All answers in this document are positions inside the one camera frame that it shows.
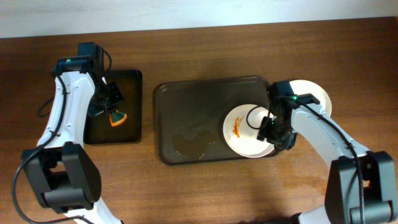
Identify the orange and green sponge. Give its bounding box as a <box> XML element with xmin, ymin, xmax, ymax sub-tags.
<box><xmin>109</xmin><ymin>110</ymin><xmax>127</xmax><ymax>127</ymax></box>

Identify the white plate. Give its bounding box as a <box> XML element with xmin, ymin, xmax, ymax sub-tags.
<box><xmin>222</xmin><ymin>104</ymin><xmax>274</xmax><ymax>158</ymax></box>
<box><xmin>290</xmin><ymin>80</ymin><xmax>332</xmax><ymax>116</ymax></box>

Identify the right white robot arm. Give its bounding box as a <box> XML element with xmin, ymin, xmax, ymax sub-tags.
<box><xmin>257</xmin><ymin>81</ymin><xmax>397</xmax><ymax>224</ymax></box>

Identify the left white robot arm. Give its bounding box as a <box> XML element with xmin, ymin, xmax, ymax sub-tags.
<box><xmin>12</xmin><ymin>42</ymin><xmax>127</xmax><ymax>223</ymax></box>

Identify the black water tray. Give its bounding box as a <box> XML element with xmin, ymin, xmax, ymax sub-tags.
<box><xmin>83</xmin><ymin>70</ymin><xmax>142</xmax><ymax>145</ymax></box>

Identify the brown serving tray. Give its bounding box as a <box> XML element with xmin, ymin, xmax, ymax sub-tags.
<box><xmin>154</xmin><ymin>76</ymin><xmax>269</xmax><ymax>165</ymax></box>

